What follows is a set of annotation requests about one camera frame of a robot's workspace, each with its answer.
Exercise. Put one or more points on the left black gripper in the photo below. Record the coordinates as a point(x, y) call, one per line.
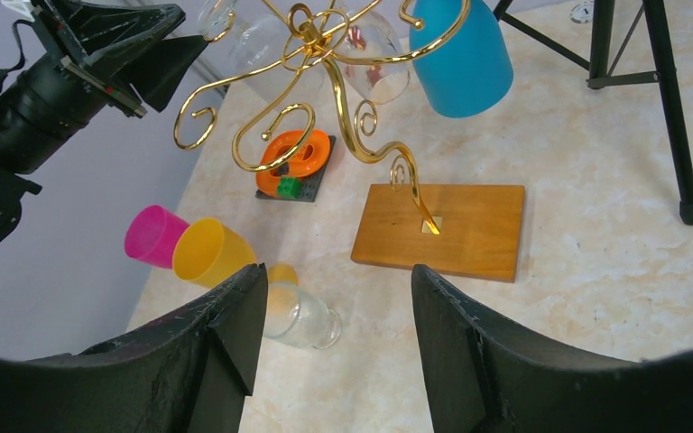
point(126, 54)

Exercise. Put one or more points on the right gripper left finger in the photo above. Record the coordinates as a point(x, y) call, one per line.
point(189, 370)

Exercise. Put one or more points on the gold wine glass rack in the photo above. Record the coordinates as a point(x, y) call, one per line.
point(466, 252)

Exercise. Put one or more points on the blue wine glass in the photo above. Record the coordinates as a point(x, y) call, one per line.
point(472, 71)

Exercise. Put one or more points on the clear wine glass front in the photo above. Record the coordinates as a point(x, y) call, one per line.
point(297, 318)

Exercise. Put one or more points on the dark plate with blocks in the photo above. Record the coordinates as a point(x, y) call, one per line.
point(298, 188)

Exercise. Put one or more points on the pink wine glass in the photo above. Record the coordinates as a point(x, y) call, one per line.
point(153, 235)

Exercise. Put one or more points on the yellow wine glass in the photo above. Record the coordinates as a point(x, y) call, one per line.
point(208, 253)

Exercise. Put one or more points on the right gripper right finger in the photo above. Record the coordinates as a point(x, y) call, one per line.
point(484, 372)

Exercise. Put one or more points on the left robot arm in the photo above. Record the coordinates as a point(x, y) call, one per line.
point(41, 108)

